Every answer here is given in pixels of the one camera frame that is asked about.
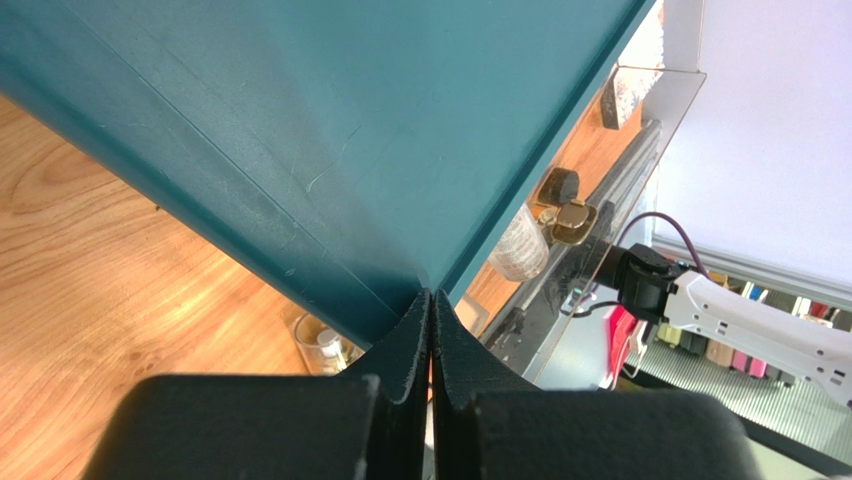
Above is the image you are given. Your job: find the clear bottle blue liquid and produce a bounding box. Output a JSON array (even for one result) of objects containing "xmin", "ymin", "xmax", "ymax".
[{"xmin": 292, "ymin": 313, "xmax": 363, "ymax": 376}]

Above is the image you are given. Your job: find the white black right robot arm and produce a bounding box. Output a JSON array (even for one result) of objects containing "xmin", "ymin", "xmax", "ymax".
[{"xmin": 594, "ymin": 244, "xmax": 851, "ymax": 408}]

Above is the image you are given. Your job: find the black round jar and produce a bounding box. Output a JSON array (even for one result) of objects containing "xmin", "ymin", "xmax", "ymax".
[{"xmin": 535, "ymin": 167, "xmax": 580, "ymax": 207}]

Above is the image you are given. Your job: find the cream lotion bottle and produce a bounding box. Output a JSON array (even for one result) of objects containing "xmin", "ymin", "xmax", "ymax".
[{"xmin": 488, "ymin": 204, "xmax": 549, "ymax": 282}]

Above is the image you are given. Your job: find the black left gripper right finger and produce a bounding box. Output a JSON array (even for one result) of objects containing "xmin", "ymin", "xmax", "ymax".
[{"xmin": 431, "ymin": 292, "xmax": 761, "ymax": 479}]

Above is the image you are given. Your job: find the clear acrylic drawer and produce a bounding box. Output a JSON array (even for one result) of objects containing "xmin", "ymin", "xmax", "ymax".
[{"xmin": 466, "ymin": 69, "xmax": 707, "ymax": 390}]

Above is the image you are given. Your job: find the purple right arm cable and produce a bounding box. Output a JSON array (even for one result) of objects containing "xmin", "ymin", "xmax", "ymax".
[{"xmin": 615, "ymin": 211, "xmax": 712, "ymax": 280}]

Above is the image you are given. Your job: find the teal drawer organizer box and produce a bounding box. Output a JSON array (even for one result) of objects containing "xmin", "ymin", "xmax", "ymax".
[{"xmin": 1, "ymin": 1, "xmax": 652, "ymax": 347}]

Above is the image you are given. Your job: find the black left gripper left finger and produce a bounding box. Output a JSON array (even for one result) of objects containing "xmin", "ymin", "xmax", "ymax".
[{"xmin": 84, "ymin": 291, "xmax": 431, "ymax": 479}]

